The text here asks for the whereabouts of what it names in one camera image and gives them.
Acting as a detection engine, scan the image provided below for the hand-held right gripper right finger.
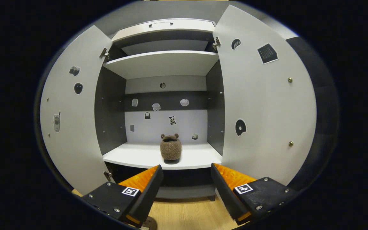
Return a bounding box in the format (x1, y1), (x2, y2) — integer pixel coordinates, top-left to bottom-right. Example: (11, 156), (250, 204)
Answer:
(211, 163), (299, 225)

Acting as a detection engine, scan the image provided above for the white shoe cabinet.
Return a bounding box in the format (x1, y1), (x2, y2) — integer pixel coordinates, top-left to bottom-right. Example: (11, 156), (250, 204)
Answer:
(95, 18), (225, 202)

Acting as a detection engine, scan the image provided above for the white cabinet door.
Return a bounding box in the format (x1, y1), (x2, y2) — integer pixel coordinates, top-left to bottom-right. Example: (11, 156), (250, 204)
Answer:
(40, 25), (113, 195)
(212, 5), (317, 186)

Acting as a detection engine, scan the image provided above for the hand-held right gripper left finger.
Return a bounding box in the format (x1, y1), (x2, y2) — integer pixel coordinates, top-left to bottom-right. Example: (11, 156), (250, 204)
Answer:
(81, 165), (164, 228)

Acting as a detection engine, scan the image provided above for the brown fuzzy shoe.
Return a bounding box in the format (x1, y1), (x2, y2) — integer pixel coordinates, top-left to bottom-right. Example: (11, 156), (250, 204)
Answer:
(139, 216), (157, 230)
(160, 133), (182, 161)

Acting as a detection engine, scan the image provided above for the white cabinet drawer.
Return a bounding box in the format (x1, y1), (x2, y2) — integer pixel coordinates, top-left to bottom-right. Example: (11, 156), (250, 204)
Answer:
(111, 18), (216, 42)

